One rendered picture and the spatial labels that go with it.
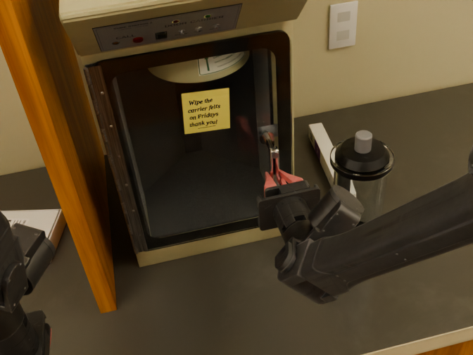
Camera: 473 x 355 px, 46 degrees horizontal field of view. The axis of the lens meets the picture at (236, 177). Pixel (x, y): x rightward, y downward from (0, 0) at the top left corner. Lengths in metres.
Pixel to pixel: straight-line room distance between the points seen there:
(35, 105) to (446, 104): 1.09
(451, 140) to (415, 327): 0.56
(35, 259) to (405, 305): 0.64
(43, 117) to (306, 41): 0.79
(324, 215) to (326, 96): 0.76
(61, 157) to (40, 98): 0.10
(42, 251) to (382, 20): 1.04
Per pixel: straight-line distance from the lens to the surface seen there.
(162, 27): 0.76
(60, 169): 0.85
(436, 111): 1.53
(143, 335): 1.03
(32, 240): 0.70
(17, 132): 1.44
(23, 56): 0.76
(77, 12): 0.71
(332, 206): 0.79
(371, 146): 0.98
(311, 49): 1.43
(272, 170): 0.94
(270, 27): 0.88
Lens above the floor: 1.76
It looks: 40 degrees down
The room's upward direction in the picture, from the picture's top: 6 degrees counter-clockwise
